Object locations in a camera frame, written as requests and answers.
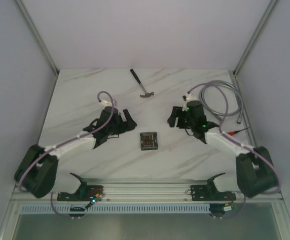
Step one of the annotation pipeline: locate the silver flexible metal hose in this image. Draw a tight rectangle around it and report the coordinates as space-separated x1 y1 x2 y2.
199 79 244 125

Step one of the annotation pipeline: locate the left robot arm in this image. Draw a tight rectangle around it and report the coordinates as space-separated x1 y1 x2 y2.
14 106 137 201

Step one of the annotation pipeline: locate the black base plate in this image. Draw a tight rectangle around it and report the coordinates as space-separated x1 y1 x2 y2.
190 184 236 201
57 185 104 202

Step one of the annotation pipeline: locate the aluminium mounting rail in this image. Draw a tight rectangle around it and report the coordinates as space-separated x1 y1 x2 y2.
11 179 283 204

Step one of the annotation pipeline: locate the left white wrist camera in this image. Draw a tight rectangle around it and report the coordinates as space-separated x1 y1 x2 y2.
99 99 117 108

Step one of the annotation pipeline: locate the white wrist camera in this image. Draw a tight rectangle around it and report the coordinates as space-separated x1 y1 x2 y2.
99 99 117 108
182 92 198 112

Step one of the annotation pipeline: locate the claw hammer black handle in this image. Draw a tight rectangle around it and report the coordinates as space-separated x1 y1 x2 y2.
130 68 155 99

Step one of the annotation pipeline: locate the red handled screwdriver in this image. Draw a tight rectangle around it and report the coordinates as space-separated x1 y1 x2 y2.
227 127 250 136

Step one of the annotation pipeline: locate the grey slotted cable duct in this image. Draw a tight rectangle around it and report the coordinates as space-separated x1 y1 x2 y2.
19 204 235 215

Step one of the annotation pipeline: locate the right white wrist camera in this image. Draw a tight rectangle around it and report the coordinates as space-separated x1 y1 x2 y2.
182 92 198 112

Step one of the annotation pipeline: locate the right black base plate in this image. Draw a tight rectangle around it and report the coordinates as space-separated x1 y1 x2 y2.
190 184 236 201

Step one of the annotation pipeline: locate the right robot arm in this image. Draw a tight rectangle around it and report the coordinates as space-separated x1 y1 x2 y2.
167 100 281 198

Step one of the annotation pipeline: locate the black fuse box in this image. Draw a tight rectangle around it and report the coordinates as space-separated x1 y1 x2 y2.
139 131 159 152

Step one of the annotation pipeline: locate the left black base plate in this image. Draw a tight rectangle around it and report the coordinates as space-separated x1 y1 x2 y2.
57 185 104 202

